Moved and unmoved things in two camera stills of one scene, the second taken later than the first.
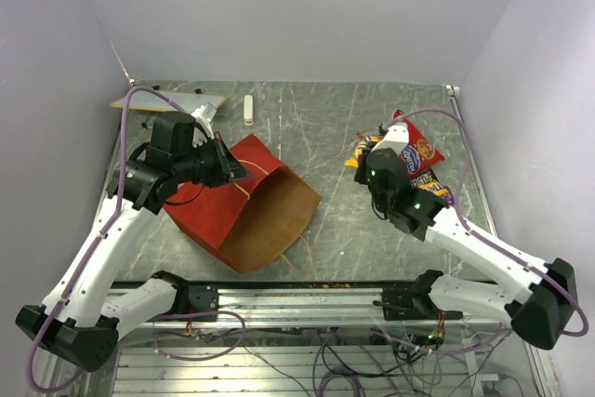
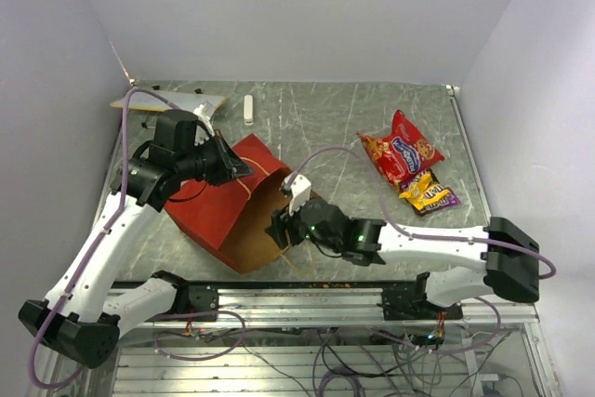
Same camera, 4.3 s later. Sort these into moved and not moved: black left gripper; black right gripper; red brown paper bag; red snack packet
Moved: black right gripper
Not moved: red snack packet; red brown paper bag; black left gripper
